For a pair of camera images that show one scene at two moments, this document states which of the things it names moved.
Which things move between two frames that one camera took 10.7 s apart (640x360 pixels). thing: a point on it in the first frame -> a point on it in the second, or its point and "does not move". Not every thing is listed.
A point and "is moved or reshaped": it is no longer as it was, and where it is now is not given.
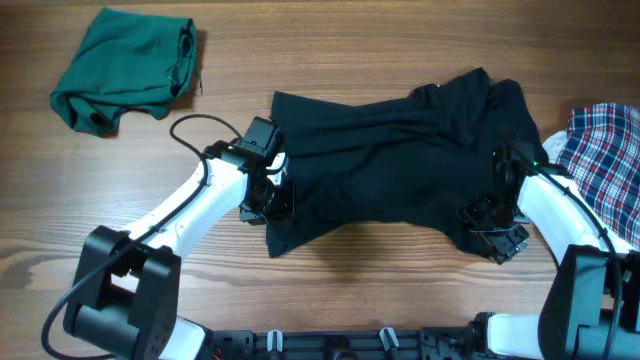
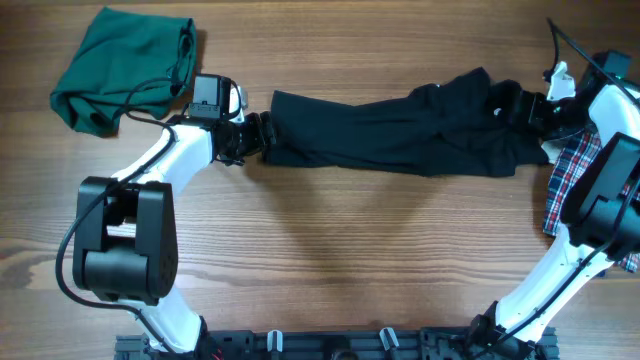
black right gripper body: x=497 y=226 -> x=548 y=116
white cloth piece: x=554 y=143 does not move
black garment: x=423 y=159 is moved or reshaped
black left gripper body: x=274 y=203 -> x=247 y=138
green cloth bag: x=130 y=62 does not move
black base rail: x=388 y=344 does not move
